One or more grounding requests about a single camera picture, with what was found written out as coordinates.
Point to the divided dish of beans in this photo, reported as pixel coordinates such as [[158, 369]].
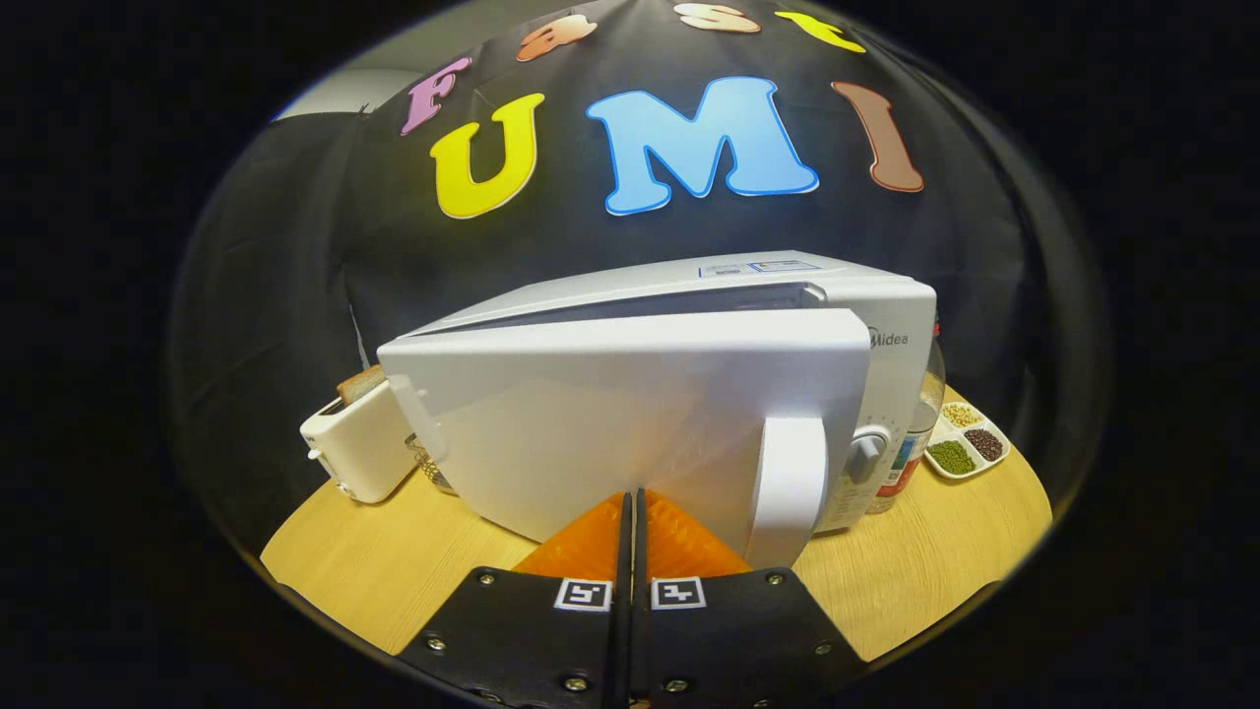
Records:
[[952, 456]]

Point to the toast slice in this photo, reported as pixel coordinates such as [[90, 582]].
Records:
[[361, 384]]

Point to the clear plastic water bottle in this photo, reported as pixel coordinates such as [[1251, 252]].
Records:
[[911, 453]]

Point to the white toaster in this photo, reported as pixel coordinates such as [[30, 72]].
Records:
[[359, 453]]

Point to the black backdrop cloth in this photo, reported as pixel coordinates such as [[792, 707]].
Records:
[[984, 295]]

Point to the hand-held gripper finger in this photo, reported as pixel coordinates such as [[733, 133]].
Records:
[[623, 650], [641, 650]]

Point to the white microwave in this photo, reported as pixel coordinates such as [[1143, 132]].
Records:
[[591, 423]]

